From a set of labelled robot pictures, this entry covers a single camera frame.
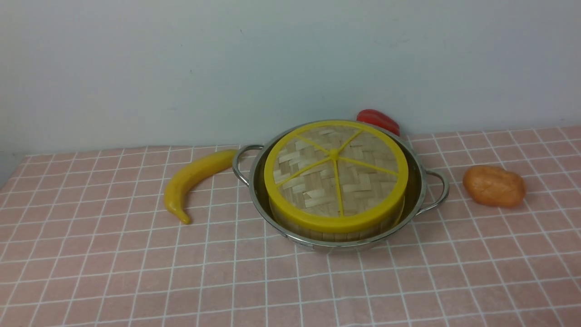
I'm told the yellow woven steamer lid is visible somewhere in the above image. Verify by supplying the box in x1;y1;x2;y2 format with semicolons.
262;120;409;216

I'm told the yellow bamboo steamer basket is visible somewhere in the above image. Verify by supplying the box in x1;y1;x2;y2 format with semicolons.
270;197;405;242

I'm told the stainless steel pot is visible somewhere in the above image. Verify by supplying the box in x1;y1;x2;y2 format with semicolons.
232;123;449;253

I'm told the red bell pepper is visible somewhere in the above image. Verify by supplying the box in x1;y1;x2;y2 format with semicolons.
356;109;401;137

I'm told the yellow plastic banana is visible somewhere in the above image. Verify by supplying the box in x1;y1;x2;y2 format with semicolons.
164;149;238;225

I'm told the pink checkered tablecloth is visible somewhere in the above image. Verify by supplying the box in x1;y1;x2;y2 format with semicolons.
0;127;581;327

